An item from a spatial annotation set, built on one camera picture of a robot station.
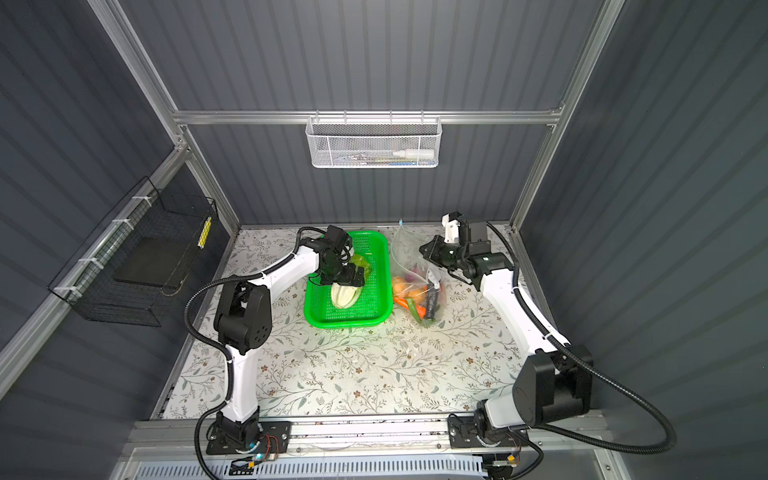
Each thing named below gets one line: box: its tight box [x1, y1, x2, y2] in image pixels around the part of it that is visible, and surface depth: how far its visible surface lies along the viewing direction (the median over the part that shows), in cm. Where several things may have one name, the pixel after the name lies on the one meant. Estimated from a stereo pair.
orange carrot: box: [394, 298, 426, 319], surface depth 93 cm
